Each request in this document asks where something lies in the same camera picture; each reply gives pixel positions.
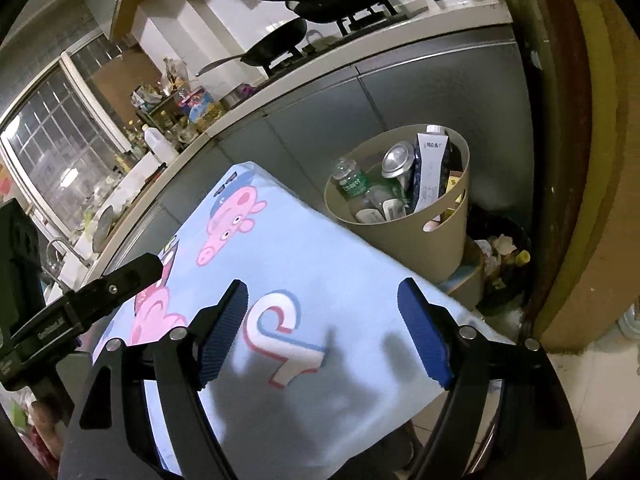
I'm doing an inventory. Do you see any cluttered condiment rack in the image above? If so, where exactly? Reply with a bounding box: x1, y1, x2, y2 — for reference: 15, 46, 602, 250
131, 57, 201, 146

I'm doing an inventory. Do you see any silver drink can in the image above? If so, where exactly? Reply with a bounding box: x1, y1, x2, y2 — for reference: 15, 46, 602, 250
381, 141, 418, 191

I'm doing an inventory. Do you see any small black frying pan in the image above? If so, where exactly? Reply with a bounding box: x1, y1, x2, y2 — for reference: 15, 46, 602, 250
196, 16, 308, 77

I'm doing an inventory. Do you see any beige plastic bin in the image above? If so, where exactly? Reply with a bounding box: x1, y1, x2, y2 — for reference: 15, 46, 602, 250
324, 124, 471, 285

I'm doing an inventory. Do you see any white drink carton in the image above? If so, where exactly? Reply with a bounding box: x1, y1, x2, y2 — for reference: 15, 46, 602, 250
412, 125, 451, 211

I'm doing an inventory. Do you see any clear green-label plastic bottle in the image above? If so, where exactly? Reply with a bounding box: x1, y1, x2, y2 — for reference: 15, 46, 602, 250
332, 157, 401, 221

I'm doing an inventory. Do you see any steel sink faucet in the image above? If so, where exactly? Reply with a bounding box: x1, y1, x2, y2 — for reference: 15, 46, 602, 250
46, 237, 93, 273

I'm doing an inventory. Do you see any clear plastic container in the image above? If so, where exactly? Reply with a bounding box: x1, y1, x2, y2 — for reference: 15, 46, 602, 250
356, 195, 407, 224

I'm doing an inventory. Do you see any blue cartoon pig tablecloth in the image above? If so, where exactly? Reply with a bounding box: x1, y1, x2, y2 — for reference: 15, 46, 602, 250
92, 161, 501, 480

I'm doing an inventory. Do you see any clear plastic jug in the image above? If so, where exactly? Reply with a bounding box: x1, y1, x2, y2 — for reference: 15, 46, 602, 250
617, 302, 640, 343

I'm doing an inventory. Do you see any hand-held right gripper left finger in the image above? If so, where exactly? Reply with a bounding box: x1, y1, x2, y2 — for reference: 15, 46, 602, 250
57, 279, 249, 480

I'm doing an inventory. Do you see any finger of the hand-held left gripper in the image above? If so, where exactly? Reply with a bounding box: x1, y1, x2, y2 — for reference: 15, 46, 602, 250
107, 252, 167, 308

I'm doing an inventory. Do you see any white plastic bottle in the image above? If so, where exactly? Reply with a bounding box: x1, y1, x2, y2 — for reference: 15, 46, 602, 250
141, 125, 179, 165

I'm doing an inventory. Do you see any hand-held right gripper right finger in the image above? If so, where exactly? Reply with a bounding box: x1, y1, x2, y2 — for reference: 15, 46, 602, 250
397, 277, 587, 480

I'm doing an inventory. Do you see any blue-label cooking oil bottle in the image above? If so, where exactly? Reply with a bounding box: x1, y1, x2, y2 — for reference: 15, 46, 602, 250
187, 87, 226, 128

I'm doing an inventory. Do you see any black gas stove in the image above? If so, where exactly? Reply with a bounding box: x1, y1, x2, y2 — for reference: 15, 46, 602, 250
262, 0, 431, 78

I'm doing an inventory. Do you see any barred kitchen window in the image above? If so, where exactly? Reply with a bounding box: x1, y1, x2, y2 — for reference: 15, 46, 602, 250
0, 30, 146, 241

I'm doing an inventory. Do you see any brown wooden door frame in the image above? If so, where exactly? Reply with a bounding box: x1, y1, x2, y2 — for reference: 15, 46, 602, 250
500, 0, 640, 356

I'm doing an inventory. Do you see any grey kitchen cabinet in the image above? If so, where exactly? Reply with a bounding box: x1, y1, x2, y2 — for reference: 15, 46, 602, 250
87, 25, 531, 281

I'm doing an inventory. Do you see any black waste bin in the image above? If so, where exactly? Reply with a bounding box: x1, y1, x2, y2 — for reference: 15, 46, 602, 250
467, 205, 533, 313

